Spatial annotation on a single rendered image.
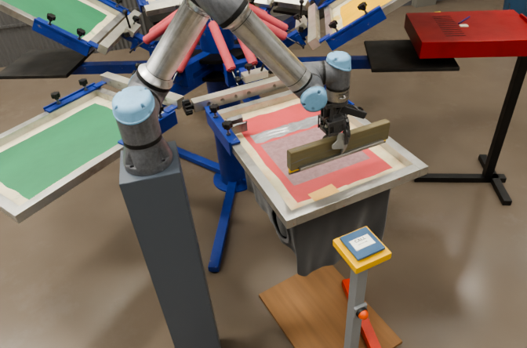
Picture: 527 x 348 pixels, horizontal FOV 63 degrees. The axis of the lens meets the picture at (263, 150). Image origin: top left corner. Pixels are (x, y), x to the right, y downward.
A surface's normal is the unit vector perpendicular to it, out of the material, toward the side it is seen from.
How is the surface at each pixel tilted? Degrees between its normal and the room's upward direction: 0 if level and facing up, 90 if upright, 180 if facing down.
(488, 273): 0
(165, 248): 90
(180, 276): 90
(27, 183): 0
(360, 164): 0
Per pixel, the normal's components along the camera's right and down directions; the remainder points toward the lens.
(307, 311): -0.07, -0.81
